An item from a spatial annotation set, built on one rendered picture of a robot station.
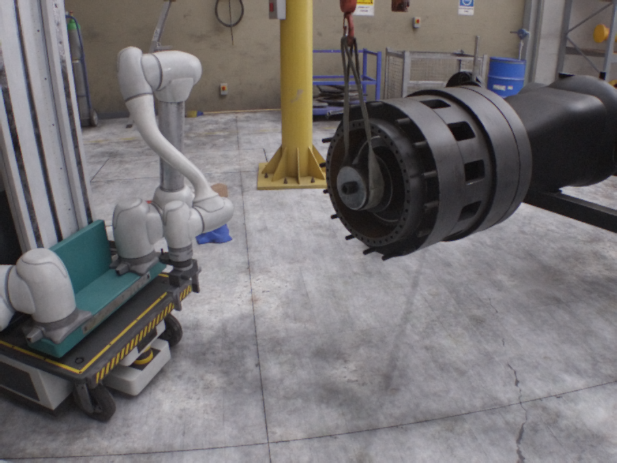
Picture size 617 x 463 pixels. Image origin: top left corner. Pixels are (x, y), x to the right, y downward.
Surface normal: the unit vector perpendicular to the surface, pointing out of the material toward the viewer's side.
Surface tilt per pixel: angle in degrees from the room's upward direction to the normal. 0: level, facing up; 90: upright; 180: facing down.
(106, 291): 0
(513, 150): 66
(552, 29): 90
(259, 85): 90
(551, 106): 29
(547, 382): 0
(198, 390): 0
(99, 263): 90
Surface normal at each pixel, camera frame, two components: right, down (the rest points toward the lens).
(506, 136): 0.48, -0.21
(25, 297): 0.13, 0.38
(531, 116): -0.37, -0.69
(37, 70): 0.95, 0.14
